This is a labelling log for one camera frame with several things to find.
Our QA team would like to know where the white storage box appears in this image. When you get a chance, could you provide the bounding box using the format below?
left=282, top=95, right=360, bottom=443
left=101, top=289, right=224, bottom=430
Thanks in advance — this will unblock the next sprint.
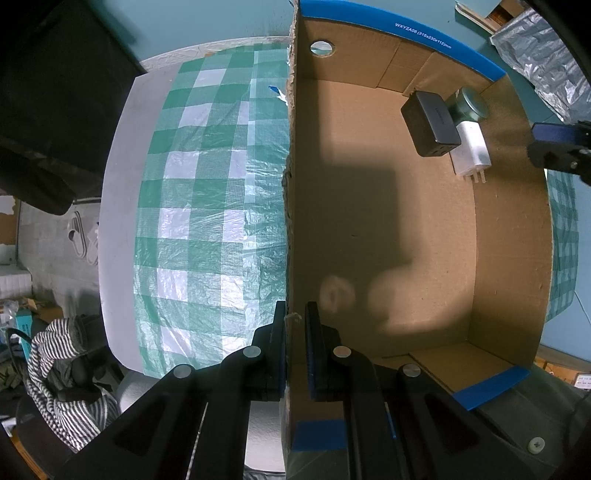
left=0, top=244, right=33, bottom=301

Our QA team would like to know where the green white checkered tablecloth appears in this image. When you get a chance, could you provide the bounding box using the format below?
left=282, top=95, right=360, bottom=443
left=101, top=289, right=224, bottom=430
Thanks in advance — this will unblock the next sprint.
left=133, top=41, right=580, bottom=377

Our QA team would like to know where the wooden board piece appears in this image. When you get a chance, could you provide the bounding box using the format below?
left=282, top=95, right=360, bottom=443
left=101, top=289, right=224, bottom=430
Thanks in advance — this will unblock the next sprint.
left=455, top=0, right=499, bottom=35

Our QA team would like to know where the striped cloth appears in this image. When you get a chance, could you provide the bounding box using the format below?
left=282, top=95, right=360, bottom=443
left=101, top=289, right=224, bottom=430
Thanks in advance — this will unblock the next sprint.
left=25, top=316, right=121, bottom=453

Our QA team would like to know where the dark cloth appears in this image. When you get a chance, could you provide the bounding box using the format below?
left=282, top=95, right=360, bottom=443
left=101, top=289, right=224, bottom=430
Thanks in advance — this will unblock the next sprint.
left=0, top=0, right=148, bottom=215

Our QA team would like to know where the white pronged charger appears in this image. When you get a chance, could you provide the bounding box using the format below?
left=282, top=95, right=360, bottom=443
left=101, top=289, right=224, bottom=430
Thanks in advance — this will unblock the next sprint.
left=450, top=121, right=492, bottom=185

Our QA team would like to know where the teal box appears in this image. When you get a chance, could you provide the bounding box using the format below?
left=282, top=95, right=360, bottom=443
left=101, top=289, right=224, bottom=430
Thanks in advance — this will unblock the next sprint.
left=14, top=309, right=33, bottom=356

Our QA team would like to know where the green round tin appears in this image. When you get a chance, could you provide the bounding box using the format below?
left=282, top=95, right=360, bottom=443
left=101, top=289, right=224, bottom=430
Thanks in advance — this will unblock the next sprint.
left=445, top=87, right=489, bottom=124

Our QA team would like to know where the black charger block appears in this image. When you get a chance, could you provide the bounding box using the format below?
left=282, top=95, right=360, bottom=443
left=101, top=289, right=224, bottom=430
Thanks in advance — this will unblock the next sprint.
left=400, top=90, right=462, bottom=158

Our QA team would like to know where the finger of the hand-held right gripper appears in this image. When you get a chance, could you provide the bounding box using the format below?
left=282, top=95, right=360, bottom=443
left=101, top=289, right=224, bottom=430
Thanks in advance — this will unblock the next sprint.
left=531, top=119, right=591, bottom=147
left=527, top=141, right=591, bottom=186

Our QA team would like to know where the silver foil sheet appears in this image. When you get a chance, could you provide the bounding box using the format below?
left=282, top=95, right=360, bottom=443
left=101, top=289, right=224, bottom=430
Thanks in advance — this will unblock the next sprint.
left=490, top=9, right=591, bottom=123

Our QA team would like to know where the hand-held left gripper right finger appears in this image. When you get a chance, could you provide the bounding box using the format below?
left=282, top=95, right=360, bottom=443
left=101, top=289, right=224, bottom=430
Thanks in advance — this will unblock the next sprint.
left=305, top=301, right=539, bottom=480

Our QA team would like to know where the blue-edged cardboard box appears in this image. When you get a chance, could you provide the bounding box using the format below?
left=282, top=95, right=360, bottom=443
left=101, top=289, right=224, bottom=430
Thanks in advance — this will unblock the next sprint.
left=281, top=0, right=555, bottom=453

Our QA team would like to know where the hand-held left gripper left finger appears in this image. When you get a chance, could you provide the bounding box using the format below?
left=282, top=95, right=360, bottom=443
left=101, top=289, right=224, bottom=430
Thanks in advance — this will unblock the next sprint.
left=60, top=301, right=289, bottom=480

